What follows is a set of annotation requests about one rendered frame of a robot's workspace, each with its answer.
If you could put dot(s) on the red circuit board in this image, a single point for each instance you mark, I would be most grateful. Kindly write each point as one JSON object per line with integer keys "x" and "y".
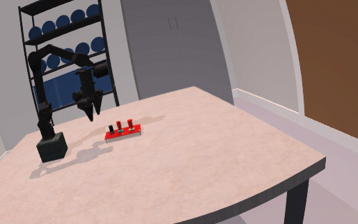
{"x": 122, "y": 131}

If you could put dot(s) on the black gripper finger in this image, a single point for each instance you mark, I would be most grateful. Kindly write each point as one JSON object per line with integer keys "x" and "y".
{"x": 97, "y": 104}
{"x": 89, "y": 111}

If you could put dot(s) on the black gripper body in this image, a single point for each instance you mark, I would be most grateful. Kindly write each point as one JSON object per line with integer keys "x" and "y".
{"x": 90, "y": 93}

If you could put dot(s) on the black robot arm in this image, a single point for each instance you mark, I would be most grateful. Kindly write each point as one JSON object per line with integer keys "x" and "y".
{"x": 100, "y": 69}

